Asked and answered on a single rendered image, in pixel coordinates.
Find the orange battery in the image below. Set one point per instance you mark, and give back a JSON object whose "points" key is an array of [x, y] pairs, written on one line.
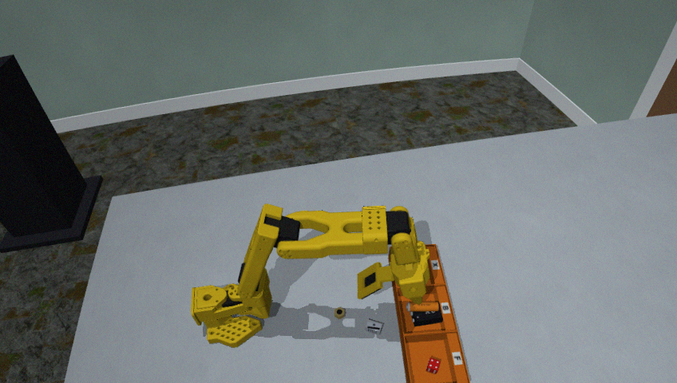
{"points": [[424, 306]]}

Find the dark red die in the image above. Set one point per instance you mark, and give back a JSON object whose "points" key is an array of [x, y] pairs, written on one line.
{"points": [[433, 365]]}

